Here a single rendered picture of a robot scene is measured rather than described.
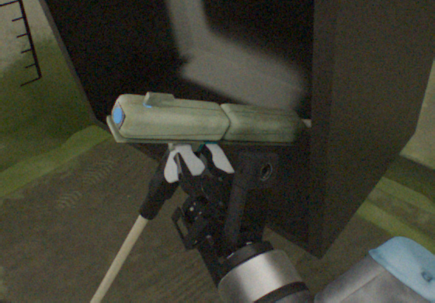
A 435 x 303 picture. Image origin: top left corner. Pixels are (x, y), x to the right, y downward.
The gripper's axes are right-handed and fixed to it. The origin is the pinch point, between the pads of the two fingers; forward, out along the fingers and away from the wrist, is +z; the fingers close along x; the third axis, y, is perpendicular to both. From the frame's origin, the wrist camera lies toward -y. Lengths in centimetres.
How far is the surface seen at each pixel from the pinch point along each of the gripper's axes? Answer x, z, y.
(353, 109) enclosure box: 13.1, -10.0, -14.6
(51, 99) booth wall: 19, 80, 67
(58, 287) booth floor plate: 7, 18, 76
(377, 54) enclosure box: 14.0, -7.1, -21.0
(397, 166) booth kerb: 101, 11, 27
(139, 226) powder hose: -1.0, -2.4, 18.7
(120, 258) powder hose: -1.2, -2.8, 27.1
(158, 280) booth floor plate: 28, 8, 65
